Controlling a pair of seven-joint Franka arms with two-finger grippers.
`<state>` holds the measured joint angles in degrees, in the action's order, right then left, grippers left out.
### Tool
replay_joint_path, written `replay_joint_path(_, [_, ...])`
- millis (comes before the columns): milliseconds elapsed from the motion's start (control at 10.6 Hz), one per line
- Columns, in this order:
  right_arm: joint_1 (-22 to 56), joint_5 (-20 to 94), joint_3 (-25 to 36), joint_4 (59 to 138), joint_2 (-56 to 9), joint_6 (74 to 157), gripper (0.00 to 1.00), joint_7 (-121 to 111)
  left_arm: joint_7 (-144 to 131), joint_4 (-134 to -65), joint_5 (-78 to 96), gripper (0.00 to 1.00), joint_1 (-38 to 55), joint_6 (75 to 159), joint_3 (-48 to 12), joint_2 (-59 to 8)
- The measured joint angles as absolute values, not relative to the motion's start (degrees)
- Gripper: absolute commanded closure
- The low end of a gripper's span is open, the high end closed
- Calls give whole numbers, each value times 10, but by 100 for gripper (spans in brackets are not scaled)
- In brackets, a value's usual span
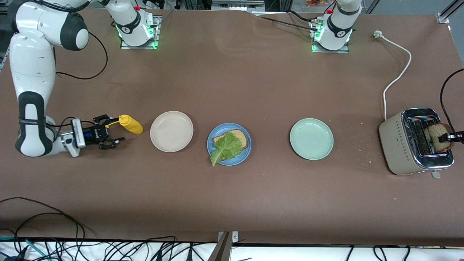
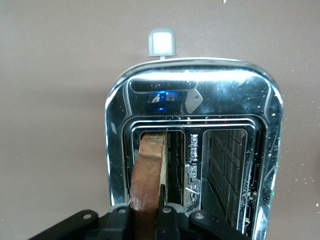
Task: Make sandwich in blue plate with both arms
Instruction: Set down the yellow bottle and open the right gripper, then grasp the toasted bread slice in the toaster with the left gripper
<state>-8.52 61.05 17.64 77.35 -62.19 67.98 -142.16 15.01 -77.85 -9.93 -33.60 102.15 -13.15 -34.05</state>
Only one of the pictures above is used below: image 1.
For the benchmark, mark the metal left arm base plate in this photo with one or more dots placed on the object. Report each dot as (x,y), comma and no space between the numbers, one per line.
(330,51)

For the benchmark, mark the beige round plate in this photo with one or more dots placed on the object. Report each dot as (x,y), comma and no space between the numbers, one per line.
(171,131)

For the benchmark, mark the beige chrome toaster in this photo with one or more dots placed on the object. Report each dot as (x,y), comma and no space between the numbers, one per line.
(395,145)

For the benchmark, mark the aluminium frame profile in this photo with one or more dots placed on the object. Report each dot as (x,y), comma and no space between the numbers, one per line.
(444,17)

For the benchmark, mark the brown bread slice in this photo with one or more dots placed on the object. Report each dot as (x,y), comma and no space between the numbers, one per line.
(241,137)
(435,136)

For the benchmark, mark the green round plate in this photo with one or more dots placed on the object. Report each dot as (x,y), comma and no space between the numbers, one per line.
(311,139)

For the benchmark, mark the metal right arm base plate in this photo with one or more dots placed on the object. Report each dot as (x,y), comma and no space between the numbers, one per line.
(139,47)

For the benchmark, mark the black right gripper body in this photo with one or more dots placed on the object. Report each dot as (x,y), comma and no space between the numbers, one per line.
(97,133)

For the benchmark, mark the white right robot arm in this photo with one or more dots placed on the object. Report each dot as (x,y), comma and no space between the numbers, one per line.
(32,54)

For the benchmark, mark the orange packet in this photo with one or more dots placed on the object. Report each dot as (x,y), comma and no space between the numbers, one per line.
(319,3)

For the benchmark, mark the dark metal post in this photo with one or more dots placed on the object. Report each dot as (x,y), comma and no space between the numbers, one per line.
(221,252)

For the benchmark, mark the yellow mustard squeeze bottle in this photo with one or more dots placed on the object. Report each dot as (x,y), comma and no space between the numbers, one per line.
(132,125)

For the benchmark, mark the grey power strip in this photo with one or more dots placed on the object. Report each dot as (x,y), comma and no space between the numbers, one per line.
(237,5)

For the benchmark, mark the blue round plate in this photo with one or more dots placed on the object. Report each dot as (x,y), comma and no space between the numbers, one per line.
(243,154)

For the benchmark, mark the small metal table bracket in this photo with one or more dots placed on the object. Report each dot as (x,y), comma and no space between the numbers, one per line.
(235,237)

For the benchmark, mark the green lettuce leaf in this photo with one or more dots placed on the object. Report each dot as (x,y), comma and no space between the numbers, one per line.
(226,146)

